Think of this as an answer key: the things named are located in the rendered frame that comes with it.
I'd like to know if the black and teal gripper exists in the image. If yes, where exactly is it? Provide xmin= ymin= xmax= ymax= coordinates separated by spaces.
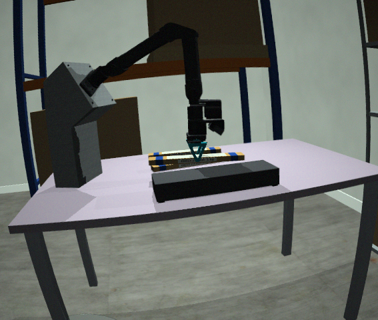
xmin=186 ymin=119 xmax=207 ymax=162

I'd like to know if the white electrode pack with blue band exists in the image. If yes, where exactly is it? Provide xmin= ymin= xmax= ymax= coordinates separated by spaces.
xmin=149 ymin=152 xmax=245 ymax=166

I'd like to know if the white box with label and blue band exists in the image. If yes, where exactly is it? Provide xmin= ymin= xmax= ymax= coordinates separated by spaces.
xmin=151 ymin=162 xmax=218 ymax=172

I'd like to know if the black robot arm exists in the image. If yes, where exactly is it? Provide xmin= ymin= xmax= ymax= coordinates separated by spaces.
xmin=79 ymin=23 xmax=225 ymax=135

